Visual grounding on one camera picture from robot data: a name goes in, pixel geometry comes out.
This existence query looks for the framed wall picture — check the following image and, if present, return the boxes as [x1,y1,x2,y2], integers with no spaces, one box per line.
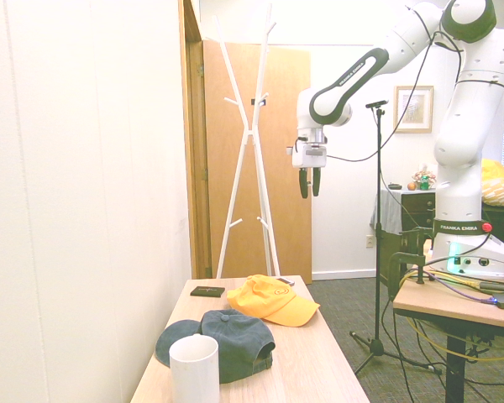
[393,85,434,134]

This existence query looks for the brown wooden door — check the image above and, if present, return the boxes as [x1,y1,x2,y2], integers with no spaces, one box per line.
[202,39,313,283]

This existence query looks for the white wooden coat rack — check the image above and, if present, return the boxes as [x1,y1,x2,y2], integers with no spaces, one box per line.
[212,3,282,280]

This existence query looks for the black metal table leg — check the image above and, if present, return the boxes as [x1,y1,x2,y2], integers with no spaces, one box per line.
[444,321,467,403]

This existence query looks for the purple cable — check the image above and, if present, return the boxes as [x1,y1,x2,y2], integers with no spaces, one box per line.
[423,272,500,305]

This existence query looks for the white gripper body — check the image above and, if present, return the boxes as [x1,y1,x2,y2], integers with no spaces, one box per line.
[292,142,330,170]

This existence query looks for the wooden door frame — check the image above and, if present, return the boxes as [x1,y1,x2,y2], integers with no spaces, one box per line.
[178,0,213,280]

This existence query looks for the dark blue denim cap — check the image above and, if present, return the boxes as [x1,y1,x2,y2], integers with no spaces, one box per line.
[155,308,276,385]

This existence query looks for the black metal clamp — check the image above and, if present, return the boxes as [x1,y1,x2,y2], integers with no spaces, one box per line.
[386,226,431,301]

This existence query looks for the yellow bag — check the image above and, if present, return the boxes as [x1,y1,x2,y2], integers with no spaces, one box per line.
[480,158,504,207]

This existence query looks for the dried flower decoration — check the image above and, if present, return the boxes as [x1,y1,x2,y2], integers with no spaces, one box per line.
[412,163,438,188]

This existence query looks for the dark wooden dresser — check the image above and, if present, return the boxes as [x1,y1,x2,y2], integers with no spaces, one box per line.
[380,189,504,295]

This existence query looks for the grey draped cloth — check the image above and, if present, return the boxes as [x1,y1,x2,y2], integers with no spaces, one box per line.
[369,187,405,234]

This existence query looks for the black tripod stand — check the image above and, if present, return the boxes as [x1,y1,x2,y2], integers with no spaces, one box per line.
[349,107,443,376]

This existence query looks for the black flat wallet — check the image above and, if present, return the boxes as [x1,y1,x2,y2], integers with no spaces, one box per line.
[190,285,227,299]

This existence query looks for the yellow smiley baseball cap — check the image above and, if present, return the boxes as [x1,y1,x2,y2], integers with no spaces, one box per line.
[226,274,321,328]

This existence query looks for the white cylindrical cup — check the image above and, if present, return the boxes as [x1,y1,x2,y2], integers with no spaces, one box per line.
[169,334,221,403]

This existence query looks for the yellow cable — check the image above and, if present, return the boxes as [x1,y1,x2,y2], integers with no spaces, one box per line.
[398,268,504,367]

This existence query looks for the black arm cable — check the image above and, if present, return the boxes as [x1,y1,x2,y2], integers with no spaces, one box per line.
[325,0,465,163]

